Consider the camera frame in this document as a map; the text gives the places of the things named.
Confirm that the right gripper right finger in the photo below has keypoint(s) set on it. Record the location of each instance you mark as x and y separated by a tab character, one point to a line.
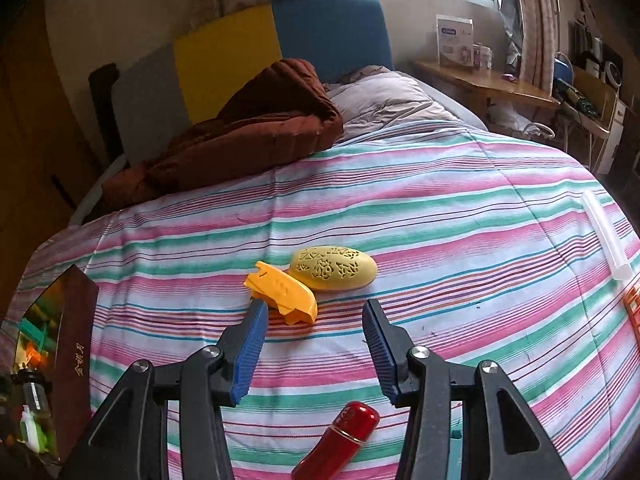
501	436

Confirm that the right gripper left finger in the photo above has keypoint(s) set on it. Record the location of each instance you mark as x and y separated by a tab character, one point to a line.
127	436

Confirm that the white green square bottle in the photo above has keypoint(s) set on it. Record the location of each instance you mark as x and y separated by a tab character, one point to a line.
32	434

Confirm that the black lidded clear jar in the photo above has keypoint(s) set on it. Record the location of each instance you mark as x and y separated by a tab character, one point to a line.
35	391

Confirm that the gold storage box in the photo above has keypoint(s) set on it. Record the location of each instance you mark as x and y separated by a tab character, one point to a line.
54	336

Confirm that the red lipstick tube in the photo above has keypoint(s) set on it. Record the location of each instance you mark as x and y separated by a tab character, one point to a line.
341	441

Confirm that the striped bed quilt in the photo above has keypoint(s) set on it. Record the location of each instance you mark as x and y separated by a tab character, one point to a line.
478	245

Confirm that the orange plastic rack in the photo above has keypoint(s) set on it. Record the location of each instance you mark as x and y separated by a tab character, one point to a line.
631	300

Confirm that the white plastic tube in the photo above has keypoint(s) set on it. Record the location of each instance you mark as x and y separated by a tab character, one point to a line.
611	245

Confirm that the orange plastic toy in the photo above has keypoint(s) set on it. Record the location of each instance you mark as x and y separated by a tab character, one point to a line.
293	300

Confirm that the yellow oval soap box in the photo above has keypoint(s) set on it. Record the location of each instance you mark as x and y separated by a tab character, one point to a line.
333	268

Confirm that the wooden side desk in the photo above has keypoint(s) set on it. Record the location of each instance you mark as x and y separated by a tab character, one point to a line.
484	85

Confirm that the multicolour padded headboard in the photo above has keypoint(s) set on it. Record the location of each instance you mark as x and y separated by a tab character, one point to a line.
140	109

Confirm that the brown blanket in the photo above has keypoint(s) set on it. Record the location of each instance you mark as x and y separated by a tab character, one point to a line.
280	116

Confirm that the grey pillow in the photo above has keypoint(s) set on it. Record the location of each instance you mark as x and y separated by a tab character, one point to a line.
374	98

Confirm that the white cardboard box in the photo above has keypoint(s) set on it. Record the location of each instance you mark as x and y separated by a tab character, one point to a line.
455	41

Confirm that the pink window curtain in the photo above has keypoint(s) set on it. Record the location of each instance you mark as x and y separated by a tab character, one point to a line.
541	40

